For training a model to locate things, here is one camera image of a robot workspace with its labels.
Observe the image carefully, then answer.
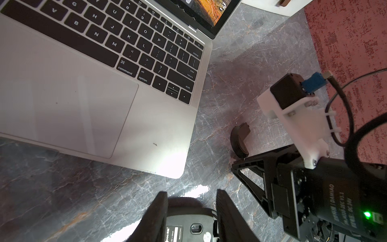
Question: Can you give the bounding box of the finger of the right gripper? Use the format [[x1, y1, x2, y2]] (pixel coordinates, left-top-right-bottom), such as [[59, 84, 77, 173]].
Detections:
[[231, 144, 299, 219]]

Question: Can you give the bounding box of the white three-drawer storage unit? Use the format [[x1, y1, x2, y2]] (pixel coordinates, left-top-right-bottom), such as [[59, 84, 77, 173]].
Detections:
[[241, 0, 312, 17]]

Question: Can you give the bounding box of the silver laptop with black keys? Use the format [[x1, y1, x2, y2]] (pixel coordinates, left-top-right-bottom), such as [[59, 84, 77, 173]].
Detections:
[[1, 0, 239, 178]]

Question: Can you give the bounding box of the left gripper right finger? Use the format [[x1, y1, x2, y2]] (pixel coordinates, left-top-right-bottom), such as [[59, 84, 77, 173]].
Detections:
[[216, 189, 259, 242]]

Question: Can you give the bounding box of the black mouse battery cover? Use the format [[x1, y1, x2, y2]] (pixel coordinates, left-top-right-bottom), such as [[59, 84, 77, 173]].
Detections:
[[230, 123, 251, 159]]

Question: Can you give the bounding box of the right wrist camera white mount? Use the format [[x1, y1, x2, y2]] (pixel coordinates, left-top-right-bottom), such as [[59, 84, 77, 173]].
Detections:
[[257, 71, 342, 169]]

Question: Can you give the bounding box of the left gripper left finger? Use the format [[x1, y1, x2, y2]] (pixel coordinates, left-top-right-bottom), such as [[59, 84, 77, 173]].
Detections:
[[127, 192, 168, 242]]

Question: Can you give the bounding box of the black wireless mouse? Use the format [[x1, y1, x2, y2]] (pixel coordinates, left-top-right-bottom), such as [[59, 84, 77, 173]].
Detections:
[[163, 207, 220, 242]]

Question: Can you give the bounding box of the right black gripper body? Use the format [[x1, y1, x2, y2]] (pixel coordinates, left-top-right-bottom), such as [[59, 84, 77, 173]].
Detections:
[[276, 157, 387, 242]]

